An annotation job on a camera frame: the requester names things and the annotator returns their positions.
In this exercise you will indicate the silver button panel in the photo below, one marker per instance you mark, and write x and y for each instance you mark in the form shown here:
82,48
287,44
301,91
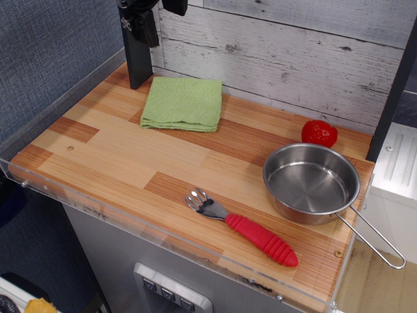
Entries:
163,294

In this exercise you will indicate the dark grey left post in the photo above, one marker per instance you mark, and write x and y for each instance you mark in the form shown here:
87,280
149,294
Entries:
138,56

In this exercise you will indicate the dark grey post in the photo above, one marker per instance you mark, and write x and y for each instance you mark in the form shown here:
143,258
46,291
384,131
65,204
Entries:
394,96
138,56

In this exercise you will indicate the white appliance at right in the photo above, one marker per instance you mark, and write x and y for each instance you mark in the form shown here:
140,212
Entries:
390,203

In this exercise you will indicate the red toy strawberry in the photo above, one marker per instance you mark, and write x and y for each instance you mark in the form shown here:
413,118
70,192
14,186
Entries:
320,133

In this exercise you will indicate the yellow object bottom left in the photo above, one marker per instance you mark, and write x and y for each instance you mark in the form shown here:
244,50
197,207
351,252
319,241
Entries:
40,306

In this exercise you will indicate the red handled metal fork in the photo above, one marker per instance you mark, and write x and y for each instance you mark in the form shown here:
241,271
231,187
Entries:
269,243

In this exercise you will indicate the dark grey right post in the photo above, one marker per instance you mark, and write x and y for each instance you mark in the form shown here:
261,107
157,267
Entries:
394,96

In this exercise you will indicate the clear acrylic guard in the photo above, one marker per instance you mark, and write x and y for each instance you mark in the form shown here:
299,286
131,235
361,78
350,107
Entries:
123,189

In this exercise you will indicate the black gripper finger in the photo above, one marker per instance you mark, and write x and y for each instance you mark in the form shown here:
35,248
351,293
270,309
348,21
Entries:
142,26
178,7

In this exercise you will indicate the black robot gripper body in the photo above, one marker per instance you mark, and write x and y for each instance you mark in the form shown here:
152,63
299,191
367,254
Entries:
136,5

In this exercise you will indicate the stainless steel pan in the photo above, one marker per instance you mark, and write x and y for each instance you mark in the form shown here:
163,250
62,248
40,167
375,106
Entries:
313,185

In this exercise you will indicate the green cloth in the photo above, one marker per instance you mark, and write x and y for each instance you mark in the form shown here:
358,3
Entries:
183,104

